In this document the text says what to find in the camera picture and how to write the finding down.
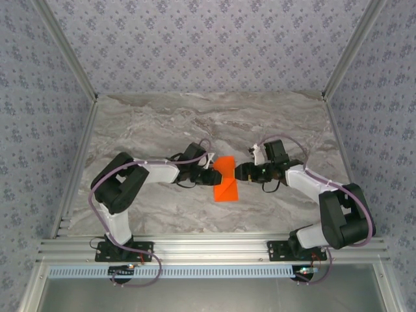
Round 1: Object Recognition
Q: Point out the orange paper sheet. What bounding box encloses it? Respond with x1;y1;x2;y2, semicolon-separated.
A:
213;155;241;203

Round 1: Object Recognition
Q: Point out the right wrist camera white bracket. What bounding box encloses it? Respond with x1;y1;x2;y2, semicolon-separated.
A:
247;144;267;166

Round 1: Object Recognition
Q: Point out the aluminium side rail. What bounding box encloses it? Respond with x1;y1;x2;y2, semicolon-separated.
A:
323;96;373;237
50;97;99;240

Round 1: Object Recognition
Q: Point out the aluminium mounting rail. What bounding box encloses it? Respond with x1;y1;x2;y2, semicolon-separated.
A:
36;236;391;264

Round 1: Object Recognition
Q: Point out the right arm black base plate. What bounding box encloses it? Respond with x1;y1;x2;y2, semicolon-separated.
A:
266;240;328;262

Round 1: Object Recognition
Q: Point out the pale slotted cable duct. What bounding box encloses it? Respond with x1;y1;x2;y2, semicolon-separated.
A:
47;265;308;280

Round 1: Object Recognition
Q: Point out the small black circuit board bracket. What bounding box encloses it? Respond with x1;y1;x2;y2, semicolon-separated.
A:
108;263;136;280
291;265;321;284

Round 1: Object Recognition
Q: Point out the aluminium corner post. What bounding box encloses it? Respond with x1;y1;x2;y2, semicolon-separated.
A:
32;0;99;102
320;0;388;101

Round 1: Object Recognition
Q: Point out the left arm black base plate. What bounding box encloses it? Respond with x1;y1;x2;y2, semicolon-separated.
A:
94;242;154;263

